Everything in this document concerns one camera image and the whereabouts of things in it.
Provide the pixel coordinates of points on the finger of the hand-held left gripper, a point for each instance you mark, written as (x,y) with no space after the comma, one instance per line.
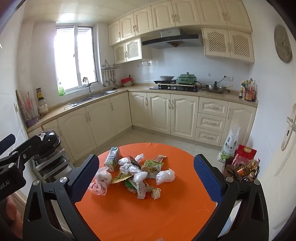
(8,142)
(25,148)

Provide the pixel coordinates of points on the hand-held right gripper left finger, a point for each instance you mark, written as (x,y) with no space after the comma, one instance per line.
(84,176)

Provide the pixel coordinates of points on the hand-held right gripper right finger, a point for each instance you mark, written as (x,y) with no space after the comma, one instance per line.
(205,178)

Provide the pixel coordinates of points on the black snack wrapper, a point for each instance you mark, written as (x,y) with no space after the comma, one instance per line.
(133,161)

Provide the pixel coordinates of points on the person's left hand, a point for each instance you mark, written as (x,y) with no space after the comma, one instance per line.
(12,213)

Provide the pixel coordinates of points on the pink printed plastic bag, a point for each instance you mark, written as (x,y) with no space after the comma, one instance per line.
(100,179)

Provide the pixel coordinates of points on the white crumpled cloth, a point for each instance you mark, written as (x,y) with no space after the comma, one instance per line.
(43,136)

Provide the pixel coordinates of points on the metal step rack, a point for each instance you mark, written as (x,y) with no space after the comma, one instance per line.
(57,162)

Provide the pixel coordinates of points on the green white milk carton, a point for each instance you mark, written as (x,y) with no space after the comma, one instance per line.
(112,160)

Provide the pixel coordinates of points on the chopstick holder with chopsticks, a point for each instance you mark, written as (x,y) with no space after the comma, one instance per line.
(30,115)

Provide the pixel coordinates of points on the yellow snack wrapper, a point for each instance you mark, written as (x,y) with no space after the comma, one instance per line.
(120,178)

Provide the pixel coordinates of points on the white green rice bag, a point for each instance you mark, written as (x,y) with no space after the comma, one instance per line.
(227,146)

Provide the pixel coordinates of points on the cooking oil bottle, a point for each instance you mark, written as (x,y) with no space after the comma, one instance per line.
(245,171)

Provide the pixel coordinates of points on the clear crumpled plastic bag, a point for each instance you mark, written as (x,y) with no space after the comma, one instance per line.
(138,175)
(165,176)
(139,157)
(124,162)

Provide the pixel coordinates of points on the white jar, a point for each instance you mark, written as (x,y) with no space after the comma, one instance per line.
(43,107)

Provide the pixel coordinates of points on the small green wrapper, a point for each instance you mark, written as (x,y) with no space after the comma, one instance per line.
(129,185)

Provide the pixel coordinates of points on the red bag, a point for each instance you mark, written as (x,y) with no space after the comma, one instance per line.
(246,151)

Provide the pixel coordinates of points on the red white checkered wrapper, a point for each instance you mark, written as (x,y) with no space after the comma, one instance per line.
(159,159)

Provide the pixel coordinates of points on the crumpled paper ball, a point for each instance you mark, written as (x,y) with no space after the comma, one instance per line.
(156,193)

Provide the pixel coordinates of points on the yellow label bottle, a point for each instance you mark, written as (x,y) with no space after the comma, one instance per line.
(39,93)

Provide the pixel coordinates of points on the green snack wrapper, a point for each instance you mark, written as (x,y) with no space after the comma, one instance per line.
(150,168)

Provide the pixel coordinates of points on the white printed wrapper strip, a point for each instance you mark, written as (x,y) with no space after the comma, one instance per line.
(141,192)

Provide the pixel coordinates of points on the green dish soap bottle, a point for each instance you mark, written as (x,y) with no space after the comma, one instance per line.
(61,90)

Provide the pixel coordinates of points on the orange round table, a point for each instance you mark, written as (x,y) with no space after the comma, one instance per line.
(138,220)

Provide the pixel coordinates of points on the cream kitchen base cabinets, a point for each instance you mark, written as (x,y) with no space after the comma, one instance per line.
(159,111)

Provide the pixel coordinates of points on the steel kitchen sink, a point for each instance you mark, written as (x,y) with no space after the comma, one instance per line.
(99,94)

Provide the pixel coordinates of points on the steel faucet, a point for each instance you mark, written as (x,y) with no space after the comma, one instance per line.
(89,89)

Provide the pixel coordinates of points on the black gas cooktop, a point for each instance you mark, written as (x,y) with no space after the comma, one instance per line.
(173,88)

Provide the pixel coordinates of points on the cluster of condiment bottles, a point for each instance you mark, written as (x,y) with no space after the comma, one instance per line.
(248,92)

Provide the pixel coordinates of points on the kitchen window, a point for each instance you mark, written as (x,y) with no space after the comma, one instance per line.
(69,58)

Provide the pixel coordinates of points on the green electric pot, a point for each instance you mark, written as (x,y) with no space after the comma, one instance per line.
(187,78)

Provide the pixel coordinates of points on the row of hanging utensils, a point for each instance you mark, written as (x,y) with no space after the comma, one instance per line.
(108,77)

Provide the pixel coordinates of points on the red and white bowls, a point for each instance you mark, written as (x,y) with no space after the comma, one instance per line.
(127,81)

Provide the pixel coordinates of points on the grey wok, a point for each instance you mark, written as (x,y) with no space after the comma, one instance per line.
(167,77)

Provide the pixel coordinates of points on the black range hood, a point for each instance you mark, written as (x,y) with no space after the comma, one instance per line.
(171,40)

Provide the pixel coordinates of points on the white wall socket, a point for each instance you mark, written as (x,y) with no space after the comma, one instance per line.
(228,78)

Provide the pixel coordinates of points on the wall utensil rack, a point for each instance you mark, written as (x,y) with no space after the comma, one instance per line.
(109,67)

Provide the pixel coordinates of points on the lattice door wall cabinet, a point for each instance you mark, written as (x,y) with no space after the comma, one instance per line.
(229,45)
(133,51)

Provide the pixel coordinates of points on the round wall clock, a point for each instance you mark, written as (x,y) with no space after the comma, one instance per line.
(282,44)

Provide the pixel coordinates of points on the cream upper wall cabinets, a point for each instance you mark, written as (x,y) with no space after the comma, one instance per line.
(175,14)

